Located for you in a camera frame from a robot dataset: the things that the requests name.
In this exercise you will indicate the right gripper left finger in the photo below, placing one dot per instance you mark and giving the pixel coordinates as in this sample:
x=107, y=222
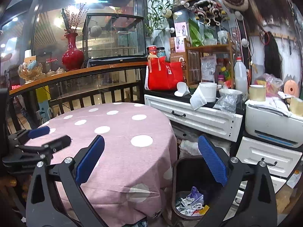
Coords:
x=44, y=206

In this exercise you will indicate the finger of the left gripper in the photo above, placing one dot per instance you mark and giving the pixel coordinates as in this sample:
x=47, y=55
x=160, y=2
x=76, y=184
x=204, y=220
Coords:
x=23, y=136
x=50, y=147

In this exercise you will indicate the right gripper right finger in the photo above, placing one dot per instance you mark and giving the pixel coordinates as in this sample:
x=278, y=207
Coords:
x=258, y=204

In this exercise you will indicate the yellow foam fruit net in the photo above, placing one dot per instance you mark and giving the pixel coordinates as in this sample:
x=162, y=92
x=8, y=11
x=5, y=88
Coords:
x=203, y=210

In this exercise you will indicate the purple plastic bag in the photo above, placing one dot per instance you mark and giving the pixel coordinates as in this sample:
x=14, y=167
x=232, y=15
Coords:
x=194, y=198

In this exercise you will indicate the dark brown trash bin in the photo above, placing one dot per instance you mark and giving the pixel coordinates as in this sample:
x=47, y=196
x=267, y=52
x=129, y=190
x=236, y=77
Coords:
x=191, y=172

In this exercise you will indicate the left hand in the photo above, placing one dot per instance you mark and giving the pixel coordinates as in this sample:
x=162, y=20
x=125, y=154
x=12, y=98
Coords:
x=11, y=182

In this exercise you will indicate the wooden railing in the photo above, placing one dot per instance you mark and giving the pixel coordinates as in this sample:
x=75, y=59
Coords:
x=35, y=102

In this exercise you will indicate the white lower drawer unit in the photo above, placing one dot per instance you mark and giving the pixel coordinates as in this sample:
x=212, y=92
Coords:
x=281, y=160

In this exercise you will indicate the glass lotus bowl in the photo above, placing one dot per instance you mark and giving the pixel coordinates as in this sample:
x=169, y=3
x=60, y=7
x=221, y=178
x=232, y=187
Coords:
x=30, y=71

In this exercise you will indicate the pink polka dot tablecloth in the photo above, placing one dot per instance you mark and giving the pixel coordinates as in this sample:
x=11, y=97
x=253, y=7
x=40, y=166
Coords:
x=129, y=180

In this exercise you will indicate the white printer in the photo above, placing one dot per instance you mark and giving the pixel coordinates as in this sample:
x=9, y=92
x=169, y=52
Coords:
x=272, y=121

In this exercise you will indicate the red ceramic vase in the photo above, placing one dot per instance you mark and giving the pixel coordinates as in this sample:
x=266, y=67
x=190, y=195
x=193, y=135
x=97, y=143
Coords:
x=73, y=58

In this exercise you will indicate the white drawer cabinet upper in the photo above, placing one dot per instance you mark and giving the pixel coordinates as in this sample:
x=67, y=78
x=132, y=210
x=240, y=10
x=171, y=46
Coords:
x=207, y=120

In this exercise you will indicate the clear plastic bag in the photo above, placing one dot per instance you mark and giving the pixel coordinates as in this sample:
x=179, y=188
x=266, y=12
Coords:
x=228, y=100

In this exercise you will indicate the tape roll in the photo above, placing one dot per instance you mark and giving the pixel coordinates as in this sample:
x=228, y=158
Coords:
x=257, y=93

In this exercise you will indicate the glass display case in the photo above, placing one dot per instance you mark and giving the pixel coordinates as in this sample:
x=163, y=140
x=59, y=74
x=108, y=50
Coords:
x=111, y=35

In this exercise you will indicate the white folded paper bag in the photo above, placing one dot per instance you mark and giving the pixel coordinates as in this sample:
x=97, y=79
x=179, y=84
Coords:
x=197, y=99

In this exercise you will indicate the white paper bucket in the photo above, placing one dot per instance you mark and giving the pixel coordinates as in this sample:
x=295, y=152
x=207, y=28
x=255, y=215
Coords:
x=209, y=91

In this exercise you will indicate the red gift bag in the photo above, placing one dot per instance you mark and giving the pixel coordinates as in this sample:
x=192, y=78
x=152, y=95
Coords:
x=162, y=75

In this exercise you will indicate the white plastic jug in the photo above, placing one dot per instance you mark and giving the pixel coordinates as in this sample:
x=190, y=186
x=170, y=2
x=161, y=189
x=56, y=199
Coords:
x=240, y=72

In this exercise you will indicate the wooden shelf rack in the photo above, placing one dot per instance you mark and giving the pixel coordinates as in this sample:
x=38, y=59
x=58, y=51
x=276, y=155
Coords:
x=201, y=62

